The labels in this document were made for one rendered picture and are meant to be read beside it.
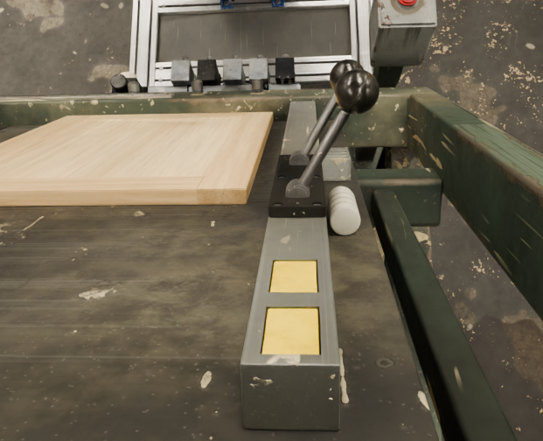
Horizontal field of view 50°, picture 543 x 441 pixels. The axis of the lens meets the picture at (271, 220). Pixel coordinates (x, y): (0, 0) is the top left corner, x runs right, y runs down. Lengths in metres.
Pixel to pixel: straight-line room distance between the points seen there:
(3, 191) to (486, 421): 0.57
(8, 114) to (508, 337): 1.63
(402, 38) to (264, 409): 1.08
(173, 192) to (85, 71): 1.77
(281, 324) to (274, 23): 1.83
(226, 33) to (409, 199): 1.33
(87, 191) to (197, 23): 1.50
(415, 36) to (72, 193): 0.84
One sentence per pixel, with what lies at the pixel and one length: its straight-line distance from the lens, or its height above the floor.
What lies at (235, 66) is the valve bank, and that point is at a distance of 1.41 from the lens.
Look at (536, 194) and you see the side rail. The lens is 0.57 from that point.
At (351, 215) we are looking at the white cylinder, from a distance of 0.56.
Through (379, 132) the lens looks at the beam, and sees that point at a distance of 1.23.
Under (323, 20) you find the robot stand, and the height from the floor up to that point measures 0.21.
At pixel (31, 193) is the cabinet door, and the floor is 1.37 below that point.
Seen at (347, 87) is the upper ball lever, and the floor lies 1.55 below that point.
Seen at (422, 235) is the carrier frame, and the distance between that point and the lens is 1.25.
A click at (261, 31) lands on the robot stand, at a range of 2.10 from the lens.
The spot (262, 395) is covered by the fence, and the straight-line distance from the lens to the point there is 0.30.
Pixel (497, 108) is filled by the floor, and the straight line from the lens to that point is 2.29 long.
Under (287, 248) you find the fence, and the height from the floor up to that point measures 1.57.
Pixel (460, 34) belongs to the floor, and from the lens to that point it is 2.39.
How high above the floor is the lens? 2.00
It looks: 76 degrees down
